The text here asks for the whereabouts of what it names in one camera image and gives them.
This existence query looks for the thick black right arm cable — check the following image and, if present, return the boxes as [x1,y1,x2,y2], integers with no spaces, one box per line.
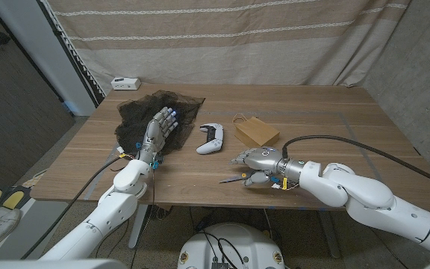
[281,134,430,191]

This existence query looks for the white game controller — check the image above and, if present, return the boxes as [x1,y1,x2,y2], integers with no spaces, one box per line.
[196,123,225,155]

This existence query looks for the grey orange-handled scissors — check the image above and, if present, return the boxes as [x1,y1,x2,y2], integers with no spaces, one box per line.
[219,172,247,185]

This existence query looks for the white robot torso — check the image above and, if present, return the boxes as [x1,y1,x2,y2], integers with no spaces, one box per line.
[177,222,285,269]

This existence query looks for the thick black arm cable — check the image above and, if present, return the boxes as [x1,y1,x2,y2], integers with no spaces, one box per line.
[20,155,126,259]
[281,134,430,191]

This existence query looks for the thin braided left arm cable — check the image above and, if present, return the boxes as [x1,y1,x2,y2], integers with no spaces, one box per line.
[130,167,157,269]

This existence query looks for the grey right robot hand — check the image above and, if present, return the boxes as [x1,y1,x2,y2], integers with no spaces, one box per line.
[229,146,305,190]

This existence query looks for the black torso cable loop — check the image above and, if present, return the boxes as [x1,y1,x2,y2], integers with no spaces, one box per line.
[199,230,246,267]

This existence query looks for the white power strip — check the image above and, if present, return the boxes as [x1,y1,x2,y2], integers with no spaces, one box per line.
[110,76,142,91]

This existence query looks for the brown paper bag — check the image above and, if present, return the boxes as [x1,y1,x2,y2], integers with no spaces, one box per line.
[231,113,281,149]

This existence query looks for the white table leg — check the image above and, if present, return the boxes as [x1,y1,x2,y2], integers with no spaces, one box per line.
[128,213,148,250]

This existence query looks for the grey table leg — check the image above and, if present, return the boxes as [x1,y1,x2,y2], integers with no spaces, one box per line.
[317,209,341,259]

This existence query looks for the striped beige curtain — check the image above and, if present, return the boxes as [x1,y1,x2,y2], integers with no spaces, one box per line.
[46,0,412,96]

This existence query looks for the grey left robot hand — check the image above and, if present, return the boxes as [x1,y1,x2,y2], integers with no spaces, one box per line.
[136,107,179,170]

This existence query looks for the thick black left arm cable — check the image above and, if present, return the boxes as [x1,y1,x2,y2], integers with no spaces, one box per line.
[20,155,126,259]

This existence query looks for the black curtain frame bar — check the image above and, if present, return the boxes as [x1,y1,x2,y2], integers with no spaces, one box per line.
[37,0,106,108]

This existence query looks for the black mesh netting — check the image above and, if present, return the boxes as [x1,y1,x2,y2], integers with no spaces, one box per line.
[114,89,206,156]

